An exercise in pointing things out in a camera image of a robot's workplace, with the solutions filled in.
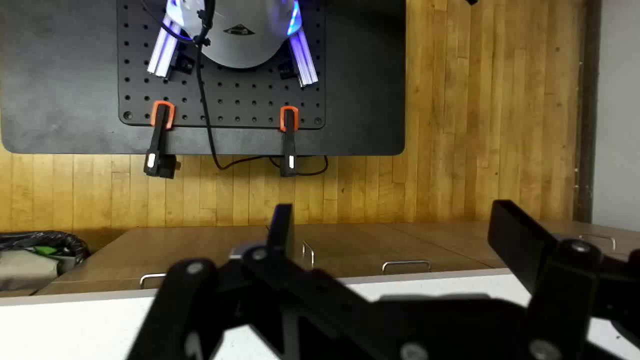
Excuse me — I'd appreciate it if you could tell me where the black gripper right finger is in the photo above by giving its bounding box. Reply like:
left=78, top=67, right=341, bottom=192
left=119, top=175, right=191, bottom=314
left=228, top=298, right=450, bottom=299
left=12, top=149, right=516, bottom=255
left=488, top=198, right=640, bottom=360

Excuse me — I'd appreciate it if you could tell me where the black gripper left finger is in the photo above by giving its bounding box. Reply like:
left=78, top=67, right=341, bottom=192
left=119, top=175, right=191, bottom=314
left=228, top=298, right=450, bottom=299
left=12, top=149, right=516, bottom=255
left=125, top=202, right=428, bottom=360

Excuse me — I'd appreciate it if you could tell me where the wooden base cabinet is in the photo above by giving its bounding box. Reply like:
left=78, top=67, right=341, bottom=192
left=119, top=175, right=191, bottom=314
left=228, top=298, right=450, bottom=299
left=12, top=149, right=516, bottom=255
left=35, top=220, right=640, bottom=296

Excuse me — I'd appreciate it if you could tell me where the black bin with bag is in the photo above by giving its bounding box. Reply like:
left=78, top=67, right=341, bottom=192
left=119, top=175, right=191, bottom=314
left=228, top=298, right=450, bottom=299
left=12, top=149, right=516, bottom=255
left=0, top=228, right=91, bottom=296

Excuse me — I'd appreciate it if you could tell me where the orange and black clamp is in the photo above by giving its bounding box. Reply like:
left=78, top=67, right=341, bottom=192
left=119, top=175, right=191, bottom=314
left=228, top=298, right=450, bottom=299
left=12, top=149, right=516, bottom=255
left=142, top=98, right=182, bottom=179
left=275, top=102, right=303, bottom=179

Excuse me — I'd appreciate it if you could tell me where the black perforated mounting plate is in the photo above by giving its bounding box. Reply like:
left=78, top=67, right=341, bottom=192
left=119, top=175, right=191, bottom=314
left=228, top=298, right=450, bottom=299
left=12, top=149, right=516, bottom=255
left=116, top=0, right=328, bottom=130

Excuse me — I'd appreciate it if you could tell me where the black pegboard panel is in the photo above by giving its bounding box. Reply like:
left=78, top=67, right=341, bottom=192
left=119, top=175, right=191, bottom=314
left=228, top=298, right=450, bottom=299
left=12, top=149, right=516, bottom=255
left=0, top=0, right=407, bottom=157

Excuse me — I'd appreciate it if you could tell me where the metal drawer handle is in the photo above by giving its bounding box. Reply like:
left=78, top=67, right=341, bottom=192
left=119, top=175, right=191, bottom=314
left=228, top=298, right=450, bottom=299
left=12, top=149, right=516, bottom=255
left=380, top=258, right=434, bottom=273
left=298, top=242, right=319, bottom=270
left=136, top=270, right=170, bottom=290

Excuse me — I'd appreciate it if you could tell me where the thin black floor cable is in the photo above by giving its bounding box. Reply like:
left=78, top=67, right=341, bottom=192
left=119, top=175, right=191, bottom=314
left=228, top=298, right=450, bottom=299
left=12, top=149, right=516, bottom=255
left=191, top=0, right=329, bottom=179

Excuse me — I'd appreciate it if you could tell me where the aluminium profile rail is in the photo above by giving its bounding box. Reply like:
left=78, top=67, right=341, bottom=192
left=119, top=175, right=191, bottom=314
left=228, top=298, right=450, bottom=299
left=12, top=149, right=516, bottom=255
left=143, top=0, right=202, bottom=80
left=284, top=0, right=321, bottom=89

